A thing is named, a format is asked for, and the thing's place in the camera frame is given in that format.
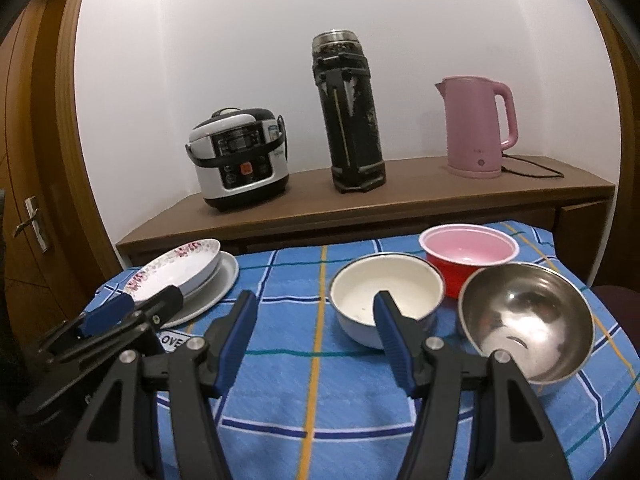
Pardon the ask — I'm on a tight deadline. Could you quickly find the floral white plate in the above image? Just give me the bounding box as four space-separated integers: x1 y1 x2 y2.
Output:
122 238 222 303

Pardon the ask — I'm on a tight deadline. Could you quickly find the wooden sideboard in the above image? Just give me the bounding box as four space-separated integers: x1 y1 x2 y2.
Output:
116 154 617 286

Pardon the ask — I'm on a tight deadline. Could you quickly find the black kettle power cable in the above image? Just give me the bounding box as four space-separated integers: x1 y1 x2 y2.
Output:
500 154 566 180

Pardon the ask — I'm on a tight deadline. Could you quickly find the stainless steel bowl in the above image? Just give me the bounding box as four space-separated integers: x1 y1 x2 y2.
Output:
457 262 596 384

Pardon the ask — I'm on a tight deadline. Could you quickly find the red plastic bowl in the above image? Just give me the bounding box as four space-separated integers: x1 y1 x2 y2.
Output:
419 224 521 300

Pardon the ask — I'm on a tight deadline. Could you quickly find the pink electric kettle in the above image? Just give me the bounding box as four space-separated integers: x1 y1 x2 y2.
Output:
434 76 517 180

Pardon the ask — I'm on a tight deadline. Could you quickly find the plain white plate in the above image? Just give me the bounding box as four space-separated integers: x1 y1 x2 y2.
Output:
165 251 240 328

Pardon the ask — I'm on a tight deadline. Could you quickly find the metal door handle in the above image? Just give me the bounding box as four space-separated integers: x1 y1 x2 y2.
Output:
12 196 52 253

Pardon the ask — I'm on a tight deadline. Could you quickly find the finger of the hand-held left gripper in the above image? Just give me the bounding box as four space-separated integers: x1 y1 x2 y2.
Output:
32 294 136 361
17 285 183 413

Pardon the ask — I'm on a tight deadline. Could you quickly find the blue plaid tablecloth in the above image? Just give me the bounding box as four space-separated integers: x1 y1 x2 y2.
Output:
80 220 636 480

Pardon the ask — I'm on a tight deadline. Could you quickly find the white enamel bowl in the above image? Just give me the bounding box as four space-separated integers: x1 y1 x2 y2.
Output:
329 253 446 350

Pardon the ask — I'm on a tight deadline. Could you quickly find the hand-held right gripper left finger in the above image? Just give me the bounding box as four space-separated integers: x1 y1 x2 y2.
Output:
57 290 258 480

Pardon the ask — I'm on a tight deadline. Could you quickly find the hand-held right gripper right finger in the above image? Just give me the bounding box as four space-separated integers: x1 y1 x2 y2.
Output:
372 290 573 480

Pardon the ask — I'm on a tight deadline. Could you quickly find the wooden door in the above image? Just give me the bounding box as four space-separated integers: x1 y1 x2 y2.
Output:
0 0 121 361

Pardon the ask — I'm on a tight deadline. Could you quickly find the tall black thermos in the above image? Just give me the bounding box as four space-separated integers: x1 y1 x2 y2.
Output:
312 31 388 194

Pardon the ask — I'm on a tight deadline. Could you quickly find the black and white rice cooker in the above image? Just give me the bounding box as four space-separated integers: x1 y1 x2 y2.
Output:
186 106 292 212

